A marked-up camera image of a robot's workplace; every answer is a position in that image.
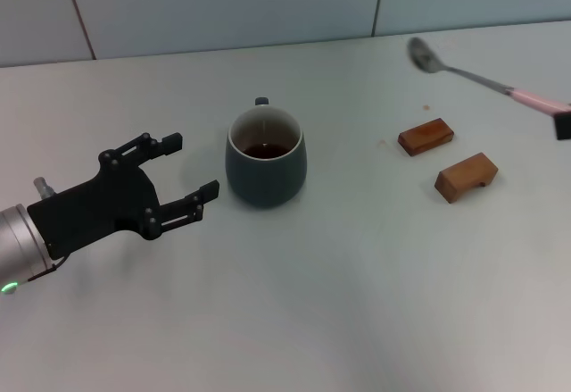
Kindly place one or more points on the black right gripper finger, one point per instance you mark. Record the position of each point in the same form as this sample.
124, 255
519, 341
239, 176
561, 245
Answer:
564, 126

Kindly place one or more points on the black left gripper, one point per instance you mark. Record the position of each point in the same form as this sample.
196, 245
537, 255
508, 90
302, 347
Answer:
98, 206

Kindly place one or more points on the grey ceramic mug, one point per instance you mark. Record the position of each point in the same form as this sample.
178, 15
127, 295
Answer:
265, 182

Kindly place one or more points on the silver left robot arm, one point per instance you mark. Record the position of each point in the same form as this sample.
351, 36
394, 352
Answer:
18, 244

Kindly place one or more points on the dark brown tea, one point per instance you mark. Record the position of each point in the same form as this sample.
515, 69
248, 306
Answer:
265, 151

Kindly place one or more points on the notched brown wooden block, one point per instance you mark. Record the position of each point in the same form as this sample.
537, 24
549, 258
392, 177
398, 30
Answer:
459, 180

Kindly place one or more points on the flat brown wooden block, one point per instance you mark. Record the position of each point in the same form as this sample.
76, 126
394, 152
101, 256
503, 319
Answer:
424, 137

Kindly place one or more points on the silver left connector stub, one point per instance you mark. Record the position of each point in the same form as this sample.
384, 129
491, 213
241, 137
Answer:
43, 186

